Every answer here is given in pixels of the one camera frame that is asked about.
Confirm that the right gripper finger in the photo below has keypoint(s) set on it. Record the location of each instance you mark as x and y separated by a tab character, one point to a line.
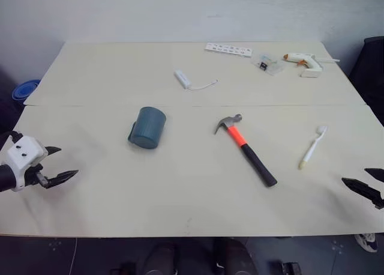
376	173
361	188

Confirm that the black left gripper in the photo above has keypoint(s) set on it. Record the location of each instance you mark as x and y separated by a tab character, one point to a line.
33	173

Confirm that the white sneaker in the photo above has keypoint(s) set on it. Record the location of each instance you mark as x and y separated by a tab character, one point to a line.
366	242

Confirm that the white toothbrush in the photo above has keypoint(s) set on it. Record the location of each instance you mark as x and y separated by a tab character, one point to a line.
313	148

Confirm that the blue plastic basin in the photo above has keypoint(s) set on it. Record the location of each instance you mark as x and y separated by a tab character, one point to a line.
24	89

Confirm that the black chair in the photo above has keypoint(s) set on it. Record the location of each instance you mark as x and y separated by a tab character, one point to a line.
369	77

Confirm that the teal plastic cup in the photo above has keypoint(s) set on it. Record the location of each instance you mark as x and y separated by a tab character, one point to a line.
147	128

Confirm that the black box on floor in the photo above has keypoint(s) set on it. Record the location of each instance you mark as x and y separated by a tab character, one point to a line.
291	268

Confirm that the clear glue stick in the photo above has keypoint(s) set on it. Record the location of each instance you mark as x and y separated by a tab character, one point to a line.
329	60

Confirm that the white hot glue gun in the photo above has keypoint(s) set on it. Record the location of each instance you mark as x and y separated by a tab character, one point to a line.
305	63

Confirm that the clear bag of small parts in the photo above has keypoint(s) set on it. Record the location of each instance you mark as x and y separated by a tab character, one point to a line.
268	64

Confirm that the white power strip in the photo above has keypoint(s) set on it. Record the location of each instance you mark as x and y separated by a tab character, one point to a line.
228	50

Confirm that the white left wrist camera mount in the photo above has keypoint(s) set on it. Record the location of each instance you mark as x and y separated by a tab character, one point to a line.
23	154

